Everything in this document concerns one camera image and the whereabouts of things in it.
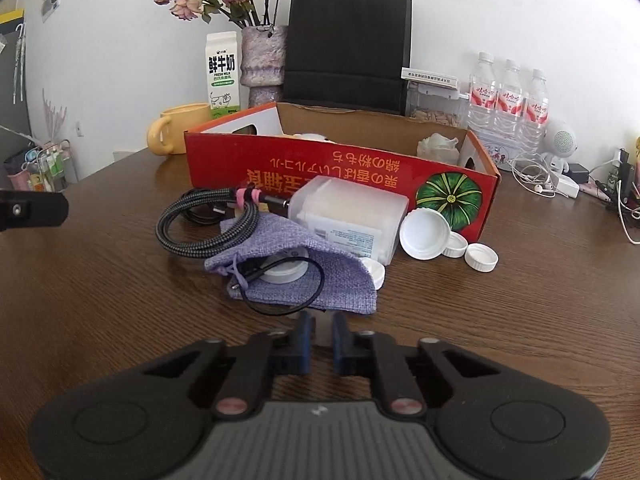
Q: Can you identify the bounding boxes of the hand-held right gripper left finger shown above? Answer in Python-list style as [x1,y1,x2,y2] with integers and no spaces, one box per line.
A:
[142,311,317,418]

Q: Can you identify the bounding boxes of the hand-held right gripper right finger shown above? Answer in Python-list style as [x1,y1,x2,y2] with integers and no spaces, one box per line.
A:
[331,311,501,418]

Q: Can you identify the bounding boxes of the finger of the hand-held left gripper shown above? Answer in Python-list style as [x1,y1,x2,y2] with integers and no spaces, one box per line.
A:
[0,191,69,232]

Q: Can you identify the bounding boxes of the purple fabric pouch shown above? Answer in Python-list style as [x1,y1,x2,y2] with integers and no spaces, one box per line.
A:
[205,216,378,313]

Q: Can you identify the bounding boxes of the small white bottle cap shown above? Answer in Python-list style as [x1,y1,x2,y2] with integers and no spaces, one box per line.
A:
[445,232,468,259]
[360,258,387,291]
[464,242,499,272]

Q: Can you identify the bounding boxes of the white puck with black cord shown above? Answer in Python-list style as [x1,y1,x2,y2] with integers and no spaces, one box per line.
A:
[227,247,326,317]

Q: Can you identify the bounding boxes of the grey braided cable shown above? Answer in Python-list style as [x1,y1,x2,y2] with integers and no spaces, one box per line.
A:
[156,186,293,260]

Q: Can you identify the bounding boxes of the clear plastic swab box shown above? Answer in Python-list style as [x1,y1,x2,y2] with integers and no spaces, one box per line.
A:
[287,176,410,266]

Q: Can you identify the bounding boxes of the large white cap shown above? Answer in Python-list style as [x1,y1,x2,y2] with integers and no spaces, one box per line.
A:
[399,208,452,261]

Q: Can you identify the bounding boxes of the red cardboard box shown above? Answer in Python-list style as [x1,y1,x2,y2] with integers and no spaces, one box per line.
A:
[183,101,501,241]

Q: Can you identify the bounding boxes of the rolling storage cart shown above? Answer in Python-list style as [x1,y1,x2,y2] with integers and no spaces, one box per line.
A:
[5,137,81,193]

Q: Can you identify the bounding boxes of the yellow mug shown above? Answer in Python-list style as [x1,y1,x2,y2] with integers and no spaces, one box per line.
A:
[146,103,213,156]

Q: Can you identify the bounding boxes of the white milk carton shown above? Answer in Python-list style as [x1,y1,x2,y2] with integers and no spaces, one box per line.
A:
[206,31,242,121]

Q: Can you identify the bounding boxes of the clear food container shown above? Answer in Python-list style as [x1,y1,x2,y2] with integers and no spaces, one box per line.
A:
[406,81,470,129]

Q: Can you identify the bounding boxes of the printed tin box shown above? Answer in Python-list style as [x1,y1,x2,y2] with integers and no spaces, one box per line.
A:
[472,127,531,171]

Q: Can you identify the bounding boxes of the white earphones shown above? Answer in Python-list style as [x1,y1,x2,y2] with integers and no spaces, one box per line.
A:
[510,152,558,196]

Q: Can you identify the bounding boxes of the white charger block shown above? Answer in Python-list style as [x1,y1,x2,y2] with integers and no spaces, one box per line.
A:
[555,172,581,198]

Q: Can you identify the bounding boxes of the purple textured vase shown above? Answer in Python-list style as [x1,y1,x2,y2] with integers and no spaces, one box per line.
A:
[240,25,289,108]

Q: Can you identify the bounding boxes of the white flat carton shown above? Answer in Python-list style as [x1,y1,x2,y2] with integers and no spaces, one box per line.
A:
[401,66,460,84]

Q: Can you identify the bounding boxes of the black paper bag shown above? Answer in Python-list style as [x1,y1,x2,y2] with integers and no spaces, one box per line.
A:
[282,0,414,116]

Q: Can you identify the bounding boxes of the pink pen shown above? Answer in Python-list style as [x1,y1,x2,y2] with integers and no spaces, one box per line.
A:
[580,184,618,201]

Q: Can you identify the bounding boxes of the white round speaker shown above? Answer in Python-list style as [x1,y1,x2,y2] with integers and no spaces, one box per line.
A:
[542,117,581,173]

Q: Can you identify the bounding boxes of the black upright device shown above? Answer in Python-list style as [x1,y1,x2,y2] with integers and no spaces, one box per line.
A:
[607,147,638,206]

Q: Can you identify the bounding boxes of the white cable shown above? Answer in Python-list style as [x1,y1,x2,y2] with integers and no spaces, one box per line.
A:
[590,157,640,246]

